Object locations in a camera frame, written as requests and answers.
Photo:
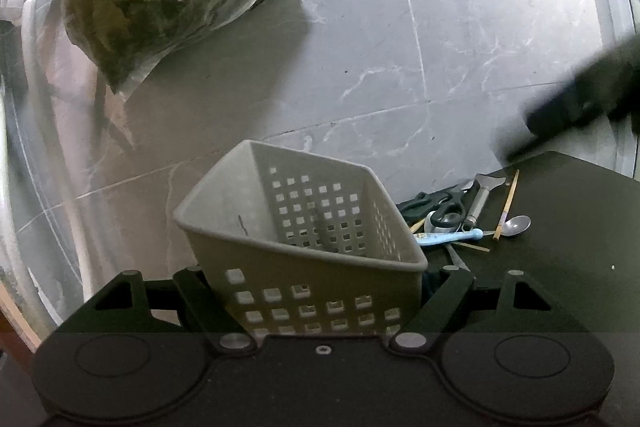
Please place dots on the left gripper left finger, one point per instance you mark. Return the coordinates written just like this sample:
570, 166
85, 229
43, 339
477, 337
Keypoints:
183, 304

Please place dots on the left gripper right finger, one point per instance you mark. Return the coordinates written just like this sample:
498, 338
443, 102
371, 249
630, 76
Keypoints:
464, 305

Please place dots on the metal spoon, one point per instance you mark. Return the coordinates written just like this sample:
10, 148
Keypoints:
512, 227

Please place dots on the wooden chopstick with purple band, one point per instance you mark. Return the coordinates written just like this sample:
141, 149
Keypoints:
507, 206

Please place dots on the blue cartoon handle spoon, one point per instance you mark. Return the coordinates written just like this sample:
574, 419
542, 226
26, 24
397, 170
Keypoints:
433, 239

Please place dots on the dark green kitchen scissors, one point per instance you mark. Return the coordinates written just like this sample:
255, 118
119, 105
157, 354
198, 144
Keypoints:
442, 208

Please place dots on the steel handle peeler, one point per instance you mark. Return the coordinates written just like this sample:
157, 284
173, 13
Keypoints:
485, 185

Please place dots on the white perforated utensil basket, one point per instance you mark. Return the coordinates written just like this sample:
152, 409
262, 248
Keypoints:
303, 244

